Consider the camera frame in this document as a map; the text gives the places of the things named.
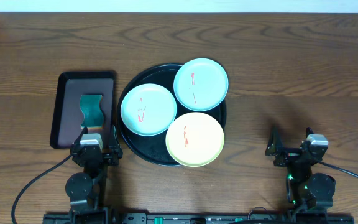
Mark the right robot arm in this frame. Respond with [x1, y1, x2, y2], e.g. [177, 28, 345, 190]
[265, 128, 336, 223]

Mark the mint green plate top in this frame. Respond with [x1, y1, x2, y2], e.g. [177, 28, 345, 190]
[173, 58, 229, 111]

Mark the rectangular dark tray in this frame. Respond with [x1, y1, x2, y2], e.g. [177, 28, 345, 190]
[50, 70, 116, 149]

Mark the mint green plate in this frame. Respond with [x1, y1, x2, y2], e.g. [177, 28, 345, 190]
[173, 58, 229, 111]
[120, 83, 177, 136]

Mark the green sponge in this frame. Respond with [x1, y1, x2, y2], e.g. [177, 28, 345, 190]
[80, 95, 104, 129]

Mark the yellow plate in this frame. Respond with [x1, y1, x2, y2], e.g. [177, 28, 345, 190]
[165, 112, 224, 167]

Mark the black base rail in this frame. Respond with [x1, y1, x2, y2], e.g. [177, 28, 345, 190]
[42, 213, 354, 224]

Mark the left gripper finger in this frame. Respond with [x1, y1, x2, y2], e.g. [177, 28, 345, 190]
[78, 126, 88, 140]
[108, 125, 119, 152]

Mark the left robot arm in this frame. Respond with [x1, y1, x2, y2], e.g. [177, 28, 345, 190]
[65, 126, 123, 224]

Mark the round black tray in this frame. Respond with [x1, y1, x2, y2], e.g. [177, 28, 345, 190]
[117, 63, 227, 166]

